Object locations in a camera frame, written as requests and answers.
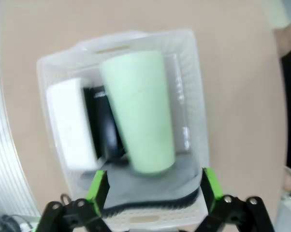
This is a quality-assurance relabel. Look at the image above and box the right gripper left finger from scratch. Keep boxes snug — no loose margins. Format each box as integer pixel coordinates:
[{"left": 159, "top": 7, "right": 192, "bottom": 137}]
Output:
[{"left": 35, "top": 170, "right": 113, "bottom": 232}]

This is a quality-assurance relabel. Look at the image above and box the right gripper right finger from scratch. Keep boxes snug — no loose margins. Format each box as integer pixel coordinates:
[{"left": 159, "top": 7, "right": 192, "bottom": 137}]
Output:
[{"left": 196, "top": 167, "right": 276, "bottom": 232}]

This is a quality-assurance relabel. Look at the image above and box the grey CAMPUS pencil case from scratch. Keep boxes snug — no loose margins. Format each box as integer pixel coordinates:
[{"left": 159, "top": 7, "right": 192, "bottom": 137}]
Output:
[{"left": 79, "top": 154, "right": 203, "bottom": 219}]

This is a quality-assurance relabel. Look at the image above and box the white rectangular box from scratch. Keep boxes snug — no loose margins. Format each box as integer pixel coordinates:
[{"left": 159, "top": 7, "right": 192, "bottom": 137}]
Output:
[{"left": 46, "top": 77, "right": 101, "bottom": 170}]

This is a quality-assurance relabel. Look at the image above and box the black stapler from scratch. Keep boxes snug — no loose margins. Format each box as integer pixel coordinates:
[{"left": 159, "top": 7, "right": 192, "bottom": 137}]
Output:
[{"left": 83, "top": 85, "right": 127, "bottom": 161}]

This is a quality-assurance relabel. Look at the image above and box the pale green cup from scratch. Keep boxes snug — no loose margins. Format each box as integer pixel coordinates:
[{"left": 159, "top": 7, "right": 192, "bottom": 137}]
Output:
[{"left": 98, "top": 50, "right": 177, "bottom": 176}]

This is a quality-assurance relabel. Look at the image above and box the person's right forearm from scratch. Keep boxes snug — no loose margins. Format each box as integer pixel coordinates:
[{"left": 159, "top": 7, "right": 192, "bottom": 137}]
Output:
[{"left": 273, "top": 20, "right": 291, "bottom": 59}]

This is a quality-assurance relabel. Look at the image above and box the white perforated plastic basket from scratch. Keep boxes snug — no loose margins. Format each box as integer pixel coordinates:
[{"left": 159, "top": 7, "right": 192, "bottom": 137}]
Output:
[{"left": 36, "top": 29, "right": 210, "bottom": 229}]

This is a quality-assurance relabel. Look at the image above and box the light blue sweatshirt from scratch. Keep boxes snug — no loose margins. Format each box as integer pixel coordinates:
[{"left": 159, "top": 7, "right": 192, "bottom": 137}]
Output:
[{"left": 263, "top": 0, "right": 290, "bottom": 29}]

